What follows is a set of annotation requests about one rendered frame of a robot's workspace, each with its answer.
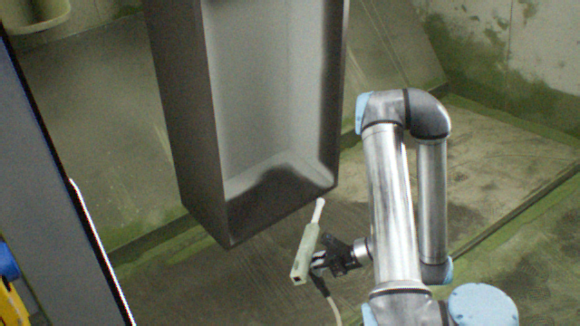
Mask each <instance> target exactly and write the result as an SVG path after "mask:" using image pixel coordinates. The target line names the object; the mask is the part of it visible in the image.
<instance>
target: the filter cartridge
mask: <svg viewBox="0 0 580 326"><path fill-rule="evenodd" d="M72 16H73V11H72V7H71V4H70V1H69V0H0V19H1V22H2V24H3V26H4V29H5V31H6V34H10V35H15V34H29V33H35V34H38V33H40V34H41V36H42V38H43V43H46V41H45V38H44V34H43V32H44V31H46V30H47V29H48V28H51V27H54V26H56V25H58V24H62V23H64V22H65V21H67V20H69V19H70V18H71V17H72Z"/></svg>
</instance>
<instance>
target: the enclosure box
mask: <svg viewBox="0 0 580 326"><path fill-rule="evenodd" d="M141 2H142V6H143V12H144V16H145V21H146V25H147V30H148V35H149V39H150V49H151V53H152V58H153V62H154V67H155V72H156V76H157V81H158V85H159V94H160V98H161V103H162V108H163V112H164V117H165V121H166V126H167V131H168V136H169V144H170V149H171V154H172V158H173V163H174V168H175V172H176V177H177V181H178V186H179V194H180V199H181V204H182V205H183V206H184V207H185V208H186V209H187V210H188V211H189V213H190V214H191V215H192V216H193V217H194V218H195V219H196V220H197V221H198V222H199V224H200V225H201V226H202V227H203V228H204V229H205V230H206V231H207V232H208V233H209V234H210V236H211V237H212V238H213V239H214V240H216V241H217V242H218V243H219V244H220V245H221V246H222V248H223V249H224V250H225V251H226V252H228V251H230V250H232V249H233V248H235V247H237V246H238V245H241V244H242V243H244V242H245V241H247V240H248V239H250V238H252V237H253V236H255V235H257V234H259V233H261V232H262V231H264V230H266V229H267V228H268V227H270V226H271V225H274V224H275V223H277V222H279V221H281V220H282V219H284V218H286V217H287V216H290V215H292V214H293V213H295V212H296V211H298V210H300V209H301V208H303V207H305V205H307V204H309V203H310V202H312V201H314V200H315V199H317V198H318V197H320V196H322V195H324V194H325V193H327V192H329V191H330V190H332V189H334V188H335V187H337V186H338V171H339V157H340V143H341V128H342V114H343V86H344V72H345V57H346V43H347V28H348V14H349V0H141Z"/></svg>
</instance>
